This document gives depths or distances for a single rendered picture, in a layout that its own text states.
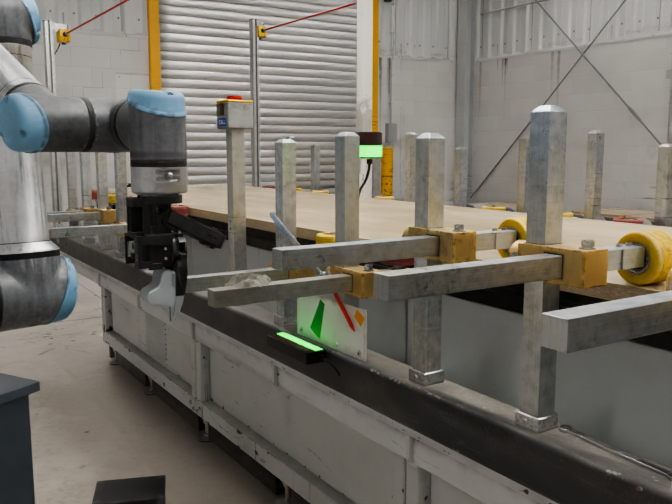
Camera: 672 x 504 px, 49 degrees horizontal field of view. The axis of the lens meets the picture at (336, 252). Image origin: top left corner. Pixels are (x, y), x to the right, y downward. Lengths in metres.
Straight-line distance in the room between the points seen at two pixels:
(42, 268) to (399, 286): 1.04
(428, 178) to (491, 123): 10.26
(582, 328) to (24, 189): 1.31
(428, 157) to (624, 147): 8.72
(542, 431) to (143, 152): 0.73
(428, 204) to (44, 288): 0.89
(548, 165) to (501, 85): 10.33
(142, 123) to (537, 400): 0.72
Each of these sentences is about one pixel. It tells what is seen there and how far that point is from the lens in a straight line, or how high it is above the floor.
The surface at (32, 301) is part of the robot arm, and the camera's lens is 1.71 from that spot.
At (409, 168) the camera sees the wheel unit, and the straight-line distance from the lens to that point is 3.02.
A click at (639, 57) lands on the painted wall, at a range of 9.87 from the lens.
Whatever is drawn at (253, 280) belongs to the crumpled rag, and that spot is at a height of 0.87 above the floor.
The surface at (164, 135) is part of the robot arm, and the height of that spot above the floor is 1.12.
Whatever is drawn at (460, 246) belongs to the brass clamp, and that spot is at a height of 0.95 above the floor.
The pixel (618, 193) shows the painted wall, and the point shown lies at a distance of 9.94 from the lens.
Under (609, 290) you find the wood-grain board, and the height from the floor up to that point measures 0.89.
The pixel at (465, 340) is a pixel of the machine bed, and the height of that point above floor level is 0.72.
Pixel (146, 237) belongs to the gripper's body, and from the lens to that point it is 1.20.
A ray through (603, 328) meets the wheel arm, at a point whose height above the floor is 0.95.
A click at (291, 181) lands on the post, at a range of 1.65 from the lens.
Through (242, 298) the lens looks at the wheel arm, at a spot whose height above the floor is 0.84.
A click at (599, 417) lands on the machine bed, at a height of 0.66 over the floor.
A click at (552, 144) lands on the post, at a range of 1.05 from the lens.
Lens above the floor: 1.10
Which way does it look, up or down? 8 degrees down
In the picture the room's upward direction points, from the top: straight up
